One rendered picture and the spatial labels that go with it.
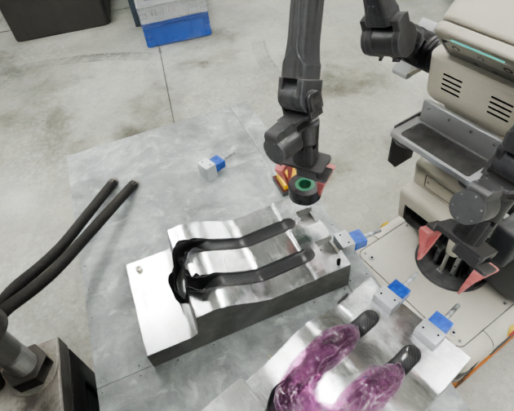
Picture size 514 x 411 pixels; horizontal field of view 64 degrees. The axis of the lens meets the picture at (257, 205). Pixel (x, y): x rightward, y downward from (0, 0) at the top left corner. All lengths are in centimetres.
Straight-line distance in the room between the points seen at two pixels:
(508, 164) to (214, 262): 62
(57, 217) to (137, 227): 143
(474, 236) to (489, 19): 41
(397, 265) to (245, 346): 93
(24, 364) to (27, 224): 172
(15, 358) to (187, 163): 75
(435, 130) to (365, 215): 121
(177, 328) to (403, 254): 109
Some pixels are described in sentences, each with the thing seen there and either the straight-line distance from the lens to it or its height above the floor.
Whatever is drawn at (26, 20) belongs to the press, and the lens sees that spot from 485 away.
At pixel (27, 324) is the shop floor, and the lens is 229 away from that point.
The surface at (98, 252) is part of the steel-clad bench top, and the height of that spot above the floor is 80.
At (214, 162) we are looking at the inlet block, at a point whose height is 84.
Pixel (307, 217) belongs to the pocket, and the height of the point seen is 86.
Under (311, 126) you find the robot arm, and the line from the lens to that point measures 85.
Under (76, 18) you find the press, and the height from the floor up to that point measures 12.
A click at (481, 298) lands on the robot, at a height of 28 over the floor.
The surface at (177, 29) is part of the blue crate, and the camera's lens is 406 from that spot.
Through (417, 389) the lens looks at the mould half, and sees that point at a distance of 92.
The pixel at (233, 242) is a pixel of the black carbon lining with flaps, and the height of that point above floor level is 89.
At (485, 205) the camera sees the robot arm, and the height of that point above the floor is 121.
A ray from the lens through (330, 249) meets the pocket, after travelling 105.
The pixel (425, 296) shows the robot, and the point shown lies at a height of 28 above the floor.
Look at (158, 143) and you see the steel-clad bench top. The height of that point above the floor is 80.
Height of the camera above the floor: 171
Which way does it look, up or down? 48 degrees down
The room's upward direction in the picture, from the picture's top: 8 degrees counter-clockwise
